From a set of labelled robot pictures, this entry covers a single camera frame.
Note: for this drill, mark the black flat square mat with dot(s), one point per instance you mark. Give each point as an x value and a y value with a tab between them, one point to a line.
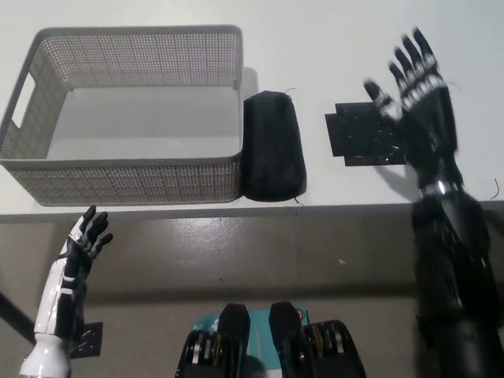
358	134

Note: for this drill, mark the grey perforated plastic basket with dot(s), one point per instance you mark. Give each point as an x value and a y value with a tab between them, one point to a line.
118	173

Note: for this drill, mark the black teal robot body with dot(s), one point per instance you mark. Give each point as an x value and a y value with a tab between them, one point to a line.
275	346

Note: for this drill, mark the black fabric pencil case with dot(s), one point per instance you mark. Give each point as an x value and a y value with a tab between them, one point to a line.
273	149

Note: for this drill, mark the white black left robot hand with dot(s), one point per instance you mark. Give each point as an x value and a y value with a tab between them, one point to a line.
67	267

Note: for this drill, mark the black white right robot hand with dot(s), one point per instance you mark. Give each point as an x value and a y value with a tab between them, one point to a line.
425	130

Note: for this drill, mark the black table leg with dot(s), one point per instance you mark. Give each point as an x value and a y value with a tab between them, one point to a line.
13	311

